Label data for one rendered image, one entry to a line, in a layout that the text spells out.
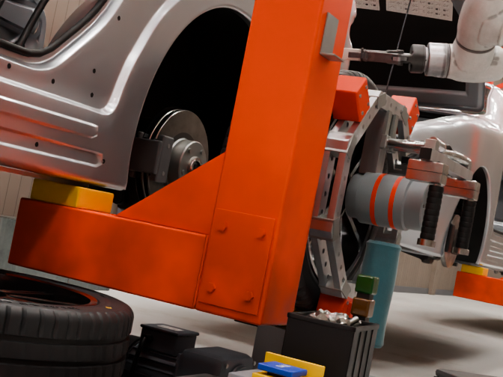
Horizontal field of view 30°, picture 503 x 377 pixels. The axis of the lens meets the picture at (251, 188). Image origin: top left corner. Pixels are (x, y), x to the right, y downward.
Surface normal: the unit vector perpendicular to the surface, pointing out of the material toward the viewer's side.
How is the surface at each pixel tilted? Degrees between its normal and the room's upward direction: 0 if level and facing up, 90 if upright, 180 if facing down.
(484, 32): 139
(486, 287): 90
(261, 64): 90
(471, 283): 90
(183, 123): 90
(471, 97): 119
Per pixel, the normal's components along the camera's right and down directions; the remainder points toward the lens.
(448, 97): -0.52, 0.36
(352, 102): -0.44, 0.61
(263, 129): -0.44, -0.12
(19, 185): 0.88, 0.15
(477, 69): -0.03, 0.67
